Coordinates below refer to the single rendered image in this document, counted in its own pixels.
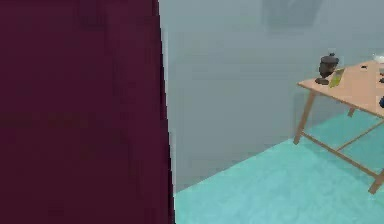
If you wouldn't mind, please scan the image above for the dark maroon cupboard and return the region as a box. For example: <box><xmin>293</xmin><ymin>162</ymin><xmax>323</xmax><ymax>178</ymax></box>
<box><xmin>0</xmin><ymin>0</ymin><xmax>177</xmax><ymax>224</ymax></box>

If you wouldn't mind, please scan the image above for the light wooden table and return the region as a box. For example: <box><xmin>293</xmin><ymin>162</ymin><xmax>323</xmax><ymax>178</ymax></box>
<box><xmin>293</xmin><ymin>59</ymin><xmax>384</xmax><ymax>195</ymax></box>

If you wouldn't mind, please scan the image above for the dark urn-shaped jar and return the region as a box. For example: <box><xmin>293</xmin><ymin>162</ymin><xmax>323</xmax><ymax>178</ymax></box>
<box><xmin>314</xmin><ymin>52</ymin><xmax>340</xmax><ymax>86</ymax></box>

